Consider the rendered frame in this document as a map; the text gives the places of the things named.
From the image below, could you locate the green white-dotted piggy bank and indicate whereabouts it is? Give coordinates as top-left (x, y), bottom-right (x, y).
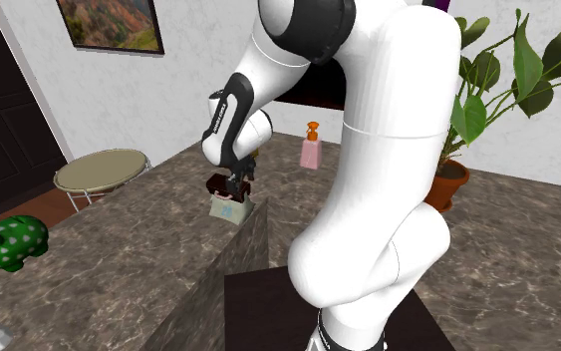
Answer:
top-left (0, 214), bottom-right (50, 281)

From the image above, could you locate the dark panelled door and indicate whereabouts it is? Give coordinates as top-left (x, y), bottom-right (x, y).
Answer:
top-left (0, 0), bottom-right (69, 225)

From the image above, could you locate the pink bottle orange pump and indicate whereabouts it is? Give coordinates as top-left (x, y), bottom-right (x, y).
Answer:
top-left (299, 121), bottom-right (324, 171)

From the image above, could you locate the potted green plant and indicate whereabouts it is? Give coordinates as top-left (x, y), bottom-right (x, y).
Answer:
top-left (423, 8), bottom-right (561, 214)

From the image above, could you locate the dark robot stand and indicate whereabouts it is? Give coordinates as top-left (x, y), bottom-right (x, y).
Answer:
top-left (223, 265), bottom-right (456, 351)

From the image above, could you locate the round beige side table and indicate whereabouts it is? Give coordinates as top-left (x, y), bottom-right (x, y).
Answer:
top-left (52, 148), bottom-right (153, 214)

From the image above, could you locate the pale green bag brown top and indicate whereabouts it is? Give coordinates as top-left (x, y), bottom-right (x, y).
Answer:
top-left (205, 173), bottom-right (256, 226)

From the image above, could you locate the framed landscape wall picture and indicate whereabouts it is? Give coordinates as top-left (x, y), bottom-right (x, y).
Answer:
top-left (56, 0), bottom-right (166, 56)

